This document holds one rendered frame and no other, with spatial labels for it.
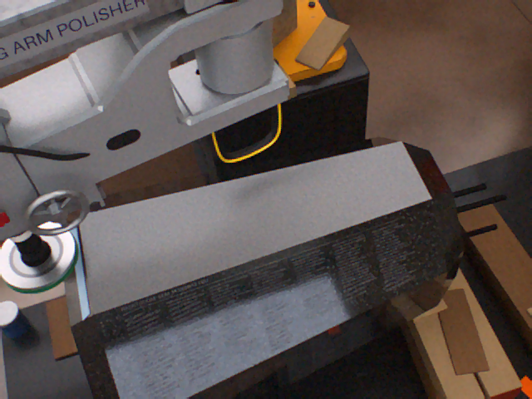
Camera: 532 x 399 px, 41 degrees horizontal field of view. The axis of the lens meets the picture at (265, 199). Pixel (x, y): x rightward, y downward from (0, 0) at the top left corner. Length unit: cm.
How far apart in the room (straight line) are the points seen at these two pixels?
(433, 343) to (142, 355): 101
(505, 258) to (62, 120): 181
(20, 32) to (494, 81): 257
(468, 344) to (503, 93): 143
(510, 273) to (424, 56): 130
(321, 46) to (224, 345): 108
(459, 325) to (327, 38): 108
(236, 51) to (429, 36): 219
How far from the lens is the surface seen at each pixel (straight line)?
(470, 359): 246
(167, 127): 168
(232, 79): 169
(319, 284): 200
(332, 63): 246
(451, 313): 252
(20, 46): 140
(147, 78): 156
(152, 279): 196
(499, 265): 279
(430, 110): 337
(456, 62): 360
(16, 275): 202
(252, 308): 198
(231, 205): 204
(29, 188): 166
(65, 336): 288
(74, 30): 141
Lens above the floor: 250
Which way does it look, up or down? 55 degrees down
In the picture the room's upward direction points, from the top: 8 degrees counter-clockwise
